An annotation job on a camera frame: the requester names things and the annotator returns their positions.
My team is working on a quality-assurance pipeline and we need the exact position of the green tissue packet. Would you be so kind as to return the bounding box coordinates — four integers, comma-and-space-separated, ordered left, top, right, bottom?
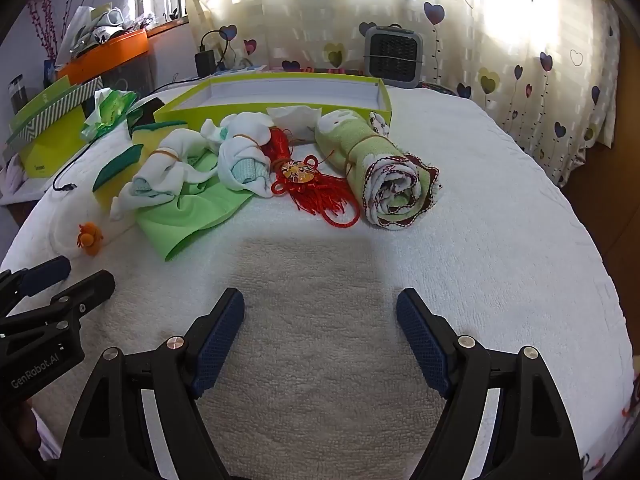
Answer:
80, 88, 138, 143

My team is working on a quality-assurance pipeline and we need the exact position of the black phone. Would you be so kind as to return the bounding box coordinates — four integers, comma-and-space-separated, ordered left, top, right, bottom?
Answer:
127, 99, 166, 136

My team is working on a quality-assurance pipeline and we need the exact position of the heart print curtain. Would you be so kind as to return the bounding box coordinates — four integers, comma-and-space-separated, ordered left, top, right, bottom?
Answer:
180, 0, 621, 188

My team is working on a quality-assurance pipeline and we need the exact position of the pile of white packets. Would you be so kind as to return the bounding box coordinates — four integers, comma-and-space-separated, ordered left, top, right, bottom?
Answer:
60, 4, 146, 53

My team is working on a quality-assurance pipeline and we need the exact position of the yellow green sponge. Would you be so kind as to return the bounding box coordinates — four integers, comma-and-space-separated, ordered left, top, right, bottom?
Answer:
92, 144, 146, 208
131, 120, 188, 151

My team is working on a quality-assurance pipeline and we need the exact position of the small grey heater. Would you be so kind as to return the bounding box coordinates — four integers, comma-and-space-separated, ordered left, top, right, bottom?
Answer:
364, 24, 427, 88

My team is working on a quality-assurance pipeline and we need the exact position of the red tassel knot ornament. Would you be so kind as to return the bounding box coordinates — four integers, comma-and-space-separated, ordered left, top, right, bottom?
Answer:
260, 127, 361, 228

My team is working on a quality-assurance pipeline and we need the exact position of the yellow-green cardboard box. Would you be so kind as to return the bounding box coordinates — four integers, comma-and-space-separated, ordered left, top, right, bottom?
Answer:
152, 74, 393, 128

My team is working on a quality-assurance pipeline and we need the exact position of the green white towel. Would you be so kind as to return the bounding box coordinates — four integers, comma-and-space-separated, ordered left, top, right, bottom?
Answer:
315, 109, 443, 231

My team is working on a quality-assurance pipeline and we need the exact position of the light green cloth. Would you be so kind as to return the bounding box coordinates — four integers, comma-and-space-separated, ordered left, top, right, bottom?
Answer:
135, 155, 256, 261

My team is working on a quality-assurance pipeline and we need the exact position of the white pink cloth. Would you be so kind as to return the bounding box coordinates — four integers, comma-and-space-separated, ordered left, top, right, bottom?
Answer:
0, 160, 31, 196

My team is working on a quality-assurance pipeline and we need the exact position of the black cable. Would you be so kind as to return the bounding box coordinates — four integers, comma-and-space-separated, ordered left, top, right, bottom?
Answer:
52, 140, 96, 193

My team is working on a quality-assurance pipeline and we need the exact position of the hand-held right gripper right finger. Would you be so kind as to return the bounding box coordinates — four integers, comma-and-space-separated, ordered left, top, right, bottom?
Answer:
396, 287, 583, 480

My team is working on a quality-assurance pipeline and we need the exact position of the white mint sock bundle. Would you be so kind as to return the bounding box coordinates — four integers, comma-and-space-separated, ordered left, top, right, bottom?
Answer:
200, 112, 283, 198

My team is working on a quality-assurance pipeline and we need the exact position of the small orange toy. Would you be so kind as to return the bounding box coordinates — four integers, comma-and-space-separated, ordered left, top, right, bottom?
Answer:
76, 222, 104, 258

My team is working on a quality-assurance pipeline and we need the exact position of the orange storage box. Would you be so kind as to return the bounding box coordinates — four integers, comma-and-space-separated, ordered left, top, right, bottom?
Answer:
55, 29, 151, 83

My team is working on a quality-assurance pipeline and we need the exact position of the pink branch decoration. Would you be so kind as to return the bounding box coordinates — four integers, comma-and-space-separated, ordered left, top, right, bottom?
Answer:
27, 0, 101, 61

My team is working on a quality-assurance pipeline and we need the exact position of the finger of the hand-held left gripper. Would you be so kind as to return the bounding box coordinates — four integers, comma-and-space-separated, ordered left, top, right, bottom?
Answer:
0, 270, 116, 346
0, 256, 71, 306

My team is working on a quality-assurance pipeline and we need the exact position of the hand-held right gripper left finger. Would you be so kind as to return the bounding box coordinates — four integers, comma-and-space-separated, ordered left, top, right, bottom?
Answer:
62, 287, 246, 480

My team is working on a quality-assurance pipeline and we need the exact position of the dark bottle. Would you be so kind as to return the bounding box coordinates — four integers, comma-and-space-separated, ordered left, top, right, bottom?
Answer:
7, 74, 31, 116

